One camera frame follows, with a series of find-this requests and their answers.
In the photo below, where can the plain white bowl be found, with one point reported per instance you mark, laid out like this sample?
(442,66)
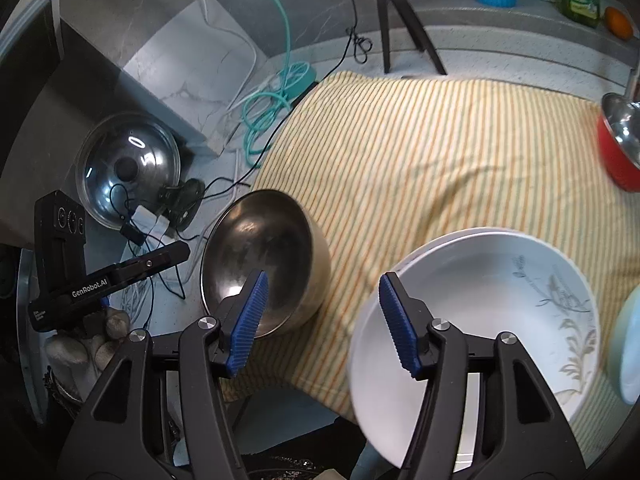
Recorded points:
(630,350)

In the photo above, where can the red steel bowl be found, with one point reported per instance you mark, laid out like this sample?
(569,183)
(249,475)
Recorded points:
(617,165)

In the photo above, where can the black tripod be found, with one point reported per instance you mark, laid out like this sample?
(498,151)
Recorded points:
(385,20)

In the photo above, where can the white plug adapter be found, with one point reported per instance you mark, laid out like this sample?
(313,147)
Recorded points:
(147,217)

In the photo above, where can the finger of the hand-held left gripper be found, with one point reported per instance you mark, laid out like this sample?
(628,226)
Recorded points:
(155,260)

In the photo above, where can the black round mount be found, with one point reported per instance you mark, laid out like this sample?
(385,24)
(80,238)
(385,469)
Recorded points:
(185,202)

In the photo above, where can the yellow striped cloth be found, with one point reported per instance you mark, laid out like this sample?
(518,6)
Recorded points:
(425,160)

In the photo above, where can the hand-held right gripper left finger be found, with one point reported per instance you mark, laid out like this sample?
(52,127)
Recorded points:
(250,320)

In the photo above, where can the gold steel bowl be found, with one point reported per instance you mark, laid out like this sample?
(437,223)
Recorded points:
(280,240)

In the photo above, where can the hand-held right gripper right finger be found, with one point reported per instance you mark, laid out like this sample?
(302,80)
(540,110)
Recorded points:
(400,320)

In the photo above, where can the orange fruit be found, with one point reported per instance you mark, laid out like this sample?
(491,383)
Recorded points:
(617,22)

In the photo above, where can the person's left hand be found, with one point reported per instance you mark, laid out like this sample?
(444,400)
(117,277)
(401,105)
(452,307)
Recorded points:
(75,355)

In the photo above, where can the white plate grey leaf print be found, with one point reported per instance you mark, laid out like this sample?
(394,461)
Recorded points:
(490,300)

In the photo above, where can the chrome faucet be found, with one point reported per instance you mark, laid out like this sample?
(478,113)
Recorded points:
(634,87)

